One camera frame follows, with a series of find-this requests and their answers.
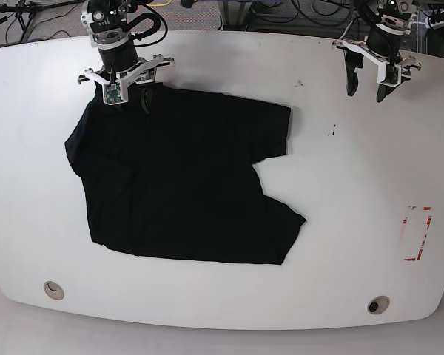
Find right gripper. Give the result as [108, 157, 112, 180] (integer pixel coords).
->
[78, 38, 175, 114]

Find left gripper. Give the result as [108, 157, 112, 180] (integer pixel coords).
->
[332, 35, 421, 102]

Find black T-shirt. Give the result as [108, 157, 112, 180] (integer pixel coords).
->
[65, 84, 305, 265]

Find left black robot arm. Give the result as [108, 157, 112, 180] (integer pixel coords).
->
[332, 1, 421, 103]

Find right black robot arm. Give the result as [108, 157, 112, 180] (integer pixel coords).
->
[78, 1, 174, 113]

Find white power strip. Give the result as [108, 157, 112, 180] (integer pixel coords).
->
[425, 11, 444, 30]

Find black tripod stand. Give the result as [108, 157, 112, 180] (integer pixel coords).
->
[0, 1, 84, 45]

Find red tape rectangle marking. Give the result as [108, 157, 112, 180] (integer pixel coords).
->
[400, 206, 433, 262]

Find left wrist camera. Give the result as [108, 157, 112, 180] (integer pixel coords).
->
[377, 64, 402, 87]

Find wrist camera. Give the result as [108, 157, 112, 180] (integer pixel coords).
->
[102, 81, 128, 106]
[377, 64, 402, 87]

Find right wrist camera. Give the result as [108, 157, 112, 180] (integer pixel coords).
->
[102, 81, 128, 106]

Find white cable on floor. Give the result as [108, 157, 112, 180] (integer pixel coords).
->
[338, 18, 428, 41]

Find aluminium frame post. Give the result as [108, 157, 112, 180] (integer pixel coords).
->
[217, 1, 253, 31]

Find left table cable grommet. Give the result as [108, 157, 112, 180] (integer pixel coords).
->
[43, 281, 64, 300]

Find table cable grommet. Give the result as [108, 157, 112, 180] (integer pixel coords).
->
[367, 296, 390, 315]
[43, 281, 64, 300]

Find right table cable grommet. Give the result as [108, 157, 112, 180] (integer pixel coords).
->
[367, 296, 390, 315]

